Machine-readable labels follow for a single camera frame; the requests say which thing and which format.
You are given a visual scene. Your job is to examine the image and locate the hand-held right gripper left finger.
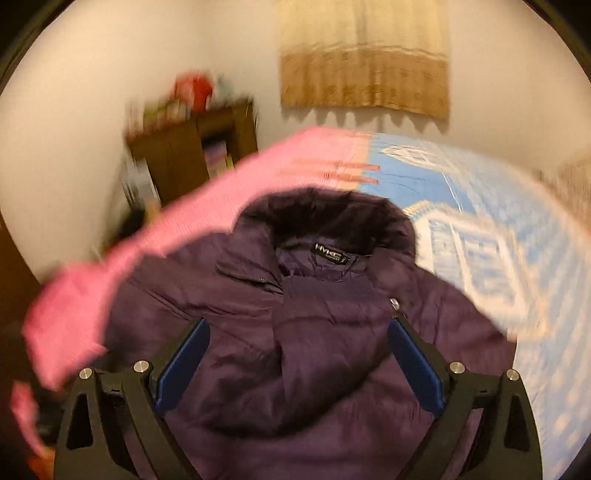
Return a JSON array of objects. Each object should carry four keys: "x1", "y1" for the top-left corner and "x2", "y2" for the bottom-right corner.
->
[{"x1": 54, "y1": 318, "x2": 212, "y2": 480}]

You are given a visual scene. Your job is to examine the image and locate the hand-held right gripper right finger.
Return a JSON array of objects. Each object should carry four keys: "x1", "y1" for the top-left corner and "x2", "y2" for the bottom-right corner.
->
[{"x1": 387, "y1": 315, "x2": 544, "y2": 480}]

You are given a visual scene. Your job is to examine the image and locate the purple padded jacket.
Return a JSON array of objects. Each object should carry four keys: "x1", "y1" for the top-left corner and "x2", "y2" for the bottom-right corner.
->
[{"x1": 104, "y1": 187, "x2": 519, "y2": 480}]

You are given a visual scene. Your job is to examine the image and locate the pink and blue printed blanket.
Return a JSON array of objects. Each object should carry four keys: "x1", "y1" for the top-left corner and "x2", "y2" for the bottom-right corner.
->
[{"x1": 11, "y1": 127, "x2": 591, "y2": 480}]

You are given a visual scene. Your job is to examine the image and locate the dark wooden cabinet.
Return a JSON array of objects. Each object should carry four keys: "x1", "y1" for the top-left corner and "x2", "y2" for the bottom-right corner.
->
[{"x1": 126, "y1": 99, "x2": 259, "y2": 209}]

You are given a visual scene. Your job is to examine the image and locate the red object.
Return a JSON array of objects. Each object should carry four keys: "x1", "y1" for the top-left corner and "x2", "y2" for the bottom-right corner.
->
[{"x1": 174, "y1": 73, "x2": 216, "y2": 112}]

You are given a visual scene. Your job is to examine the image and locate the beige patterned curtain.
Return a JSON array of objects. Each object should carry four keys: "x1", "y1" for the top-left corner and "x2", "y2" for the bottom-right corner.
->
[{"x1": 277, "y1": 0, "x2": 451, "y2": 120}]

